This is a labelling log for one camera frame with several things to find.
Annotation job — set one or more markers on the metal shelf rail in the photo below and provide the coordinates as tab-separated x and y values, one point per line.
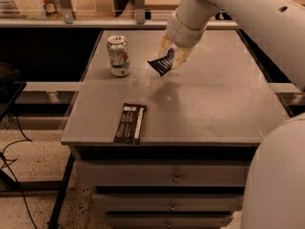
138	14

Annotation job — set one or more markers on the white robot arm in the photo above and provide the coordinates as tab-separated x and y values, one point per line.
274	196

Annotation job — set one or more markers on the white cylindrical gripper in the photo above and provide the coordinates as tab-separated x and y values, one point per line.
184	31

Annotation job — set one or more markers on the black snack bar wrapper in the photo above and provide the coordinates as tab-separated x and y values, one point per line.
130	124

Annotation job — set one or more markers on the dark blue rxbar wrapper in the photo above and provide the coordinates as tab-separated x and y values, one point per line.
164	64

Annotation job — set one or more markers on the black side table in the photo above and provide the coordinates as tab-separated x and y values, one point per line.
10	87

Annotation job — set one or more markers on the bottom drawer with knob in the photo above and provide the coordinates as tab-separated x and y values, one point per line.
169	220

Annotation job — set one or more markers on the middle drawer with knob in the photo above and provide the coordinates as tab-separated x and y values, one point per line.
168	202

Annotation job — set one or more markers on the drawer with knob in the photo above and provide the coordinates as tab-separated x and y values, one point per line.
168	202
136	173
169	220

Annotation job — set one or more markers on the green white 7up can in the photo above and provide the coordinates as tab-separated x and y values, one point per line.
118	51

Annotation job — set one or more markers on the grey drawer cabinet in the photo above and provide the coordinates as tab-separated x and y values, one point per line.
215	109

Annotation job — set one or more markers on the top drawer with knob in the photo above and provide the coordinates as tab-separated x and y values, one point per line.
136	173

